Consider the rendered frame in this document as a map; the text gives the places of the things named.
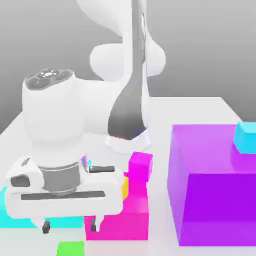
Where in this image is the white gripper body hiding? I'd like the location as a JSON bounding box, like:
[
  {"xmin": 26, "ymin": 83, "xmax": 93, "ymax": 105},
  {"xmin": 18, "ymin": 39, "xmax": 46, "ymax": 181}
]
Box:
[{"xmin": 4, "ymin": 170, "xmax": 124, "ymax": 220}]

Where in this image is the small green cube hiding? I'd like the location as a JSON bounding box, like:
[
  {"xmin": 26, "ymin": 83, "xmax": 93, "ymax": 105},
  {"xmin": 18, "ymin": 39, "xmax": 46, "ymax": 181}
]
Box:
[{"xmin": 56, "ymin": 241, "xmax": 86, "ymax": 256}]

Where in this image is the small yellow cube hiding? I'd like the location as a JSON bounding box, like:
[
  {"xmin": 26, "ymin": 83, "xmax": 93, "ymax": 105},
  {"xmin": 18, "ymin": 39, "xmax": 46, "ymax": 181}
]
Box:
[{"xmin": 121, "ymin": 176, "xmax": 130, "ymax": 201}]

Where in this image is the small magenta cube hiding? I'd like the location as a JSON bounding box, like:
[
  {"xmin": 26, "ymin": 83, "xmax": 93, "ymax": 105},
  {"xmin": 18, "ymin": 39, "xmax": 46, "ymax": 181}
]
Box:
[{"xmin": 128, "ymin": 151, "xmax": 154, "ymax": 183}]

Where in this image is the small cyan cube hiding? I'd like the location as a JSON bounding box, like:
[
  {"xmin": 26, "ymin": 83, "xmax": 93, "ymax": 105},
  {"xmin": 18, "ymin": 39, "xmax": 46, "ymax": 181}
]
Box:
[{"xmin": 233, "ymin": 121, "xmax": 256, "ymax": 155}]

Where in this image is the large cyan box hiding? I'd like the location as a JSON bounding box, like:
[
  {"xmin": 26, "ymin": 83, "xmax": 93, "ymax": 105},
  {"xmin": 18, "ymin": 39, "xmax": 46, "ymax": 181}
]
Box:
[{"xmin": 0, "ymin": 186, "xmax": 85, "ymax": 229}]

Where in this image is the large pink box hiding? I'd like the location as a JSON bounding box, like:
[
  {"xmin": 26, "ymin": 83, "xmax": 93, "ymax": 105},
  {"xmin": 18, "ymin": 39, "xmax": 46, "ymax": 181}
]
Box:
[{"xmin": 83, "ymin": 171, "xmax": 150, "ymax": 242}]

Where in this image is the large purple box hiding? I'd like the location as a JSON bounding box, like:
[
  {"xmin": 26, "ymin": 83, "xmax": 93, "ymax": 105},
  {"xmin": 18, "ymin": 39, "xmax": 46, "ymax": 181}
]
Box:
[{"xmin": 167, "ymin": 123, "xmax": 256, "ymax": 248}]

